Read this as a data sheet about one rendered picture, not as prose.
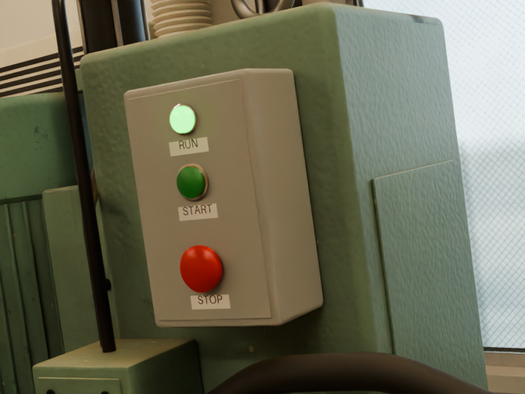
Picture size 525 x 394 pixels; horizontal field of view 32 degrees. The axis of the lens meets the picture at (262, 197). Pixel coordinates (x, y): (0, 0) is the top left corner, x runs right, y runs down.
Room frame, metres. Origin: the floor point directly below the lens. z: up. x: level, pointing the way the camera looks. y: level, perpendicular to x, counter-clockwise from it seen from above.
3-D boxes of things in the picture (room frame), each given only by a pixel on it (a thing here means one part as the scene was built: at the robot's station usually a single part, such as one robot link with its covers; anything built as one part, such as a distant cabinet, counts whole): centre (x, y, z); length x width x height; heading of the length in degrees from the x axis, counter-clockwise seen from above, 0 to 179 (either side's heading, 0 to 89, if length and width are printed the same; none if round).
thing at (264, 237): (0.62, 0.03, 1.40); 0.10 x 0.06 x 0.16; 59
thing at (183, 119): (0.59, 0.04, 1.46); 0.02 x 0.01 x 0.02; 59
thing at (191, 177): (0.59, 0.04, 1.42); 0.02 x 0.01 x 0.02; 59
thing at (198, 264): (0.59, 0.04, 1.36); 0.03 x 0.01 x 0.03; 59
